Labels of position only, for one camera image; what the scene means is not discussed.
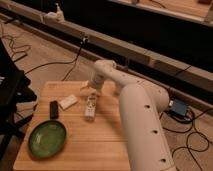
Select small white bottle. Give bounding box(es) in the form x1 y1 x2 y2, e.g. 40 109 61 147
84 93 97 121

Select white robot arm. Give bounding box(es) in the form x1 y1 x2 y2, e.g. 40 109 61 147
82 60 177 171

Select white rectangular eraser block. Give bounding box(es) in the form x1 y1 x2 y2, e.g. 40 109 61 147
59 95 78 110

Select black rectangular block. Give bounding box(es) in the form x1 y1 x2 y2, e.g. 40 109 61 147
50 101 59 119

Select wooden board table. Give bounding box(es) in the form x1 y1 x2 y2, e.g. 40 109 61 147
13 81 130 171

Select green glass plate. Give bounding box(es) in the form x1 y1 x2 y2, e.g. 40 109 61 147
28 120 67 159

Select blue box on floor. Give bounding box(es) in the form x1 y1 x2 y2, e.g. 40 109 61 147
169 99 188 118

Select black floor cable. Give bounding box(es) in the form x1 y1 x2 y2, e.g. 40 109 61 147
1 33 90 82

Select long metal rail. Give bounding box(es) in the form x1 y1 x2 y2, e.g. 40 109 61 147
0 0 213 96

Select black chair frame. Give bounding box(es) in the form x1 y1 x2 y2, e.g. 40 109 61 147
0 38 37 160

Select black cables right floor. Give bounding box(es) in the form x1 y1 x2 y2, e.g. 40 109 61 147
159 106 213 171

